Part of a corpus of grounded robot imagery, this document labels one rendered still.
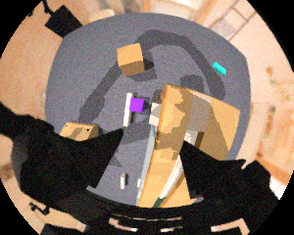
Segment small cyan block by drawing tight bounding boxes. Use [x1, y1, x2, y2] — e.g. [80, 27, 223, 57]
[213, 62, 226, 74]

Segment small purple block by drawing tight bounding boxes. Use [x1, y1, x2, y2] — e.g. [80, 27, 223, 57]
[128, 98, 144, 113]

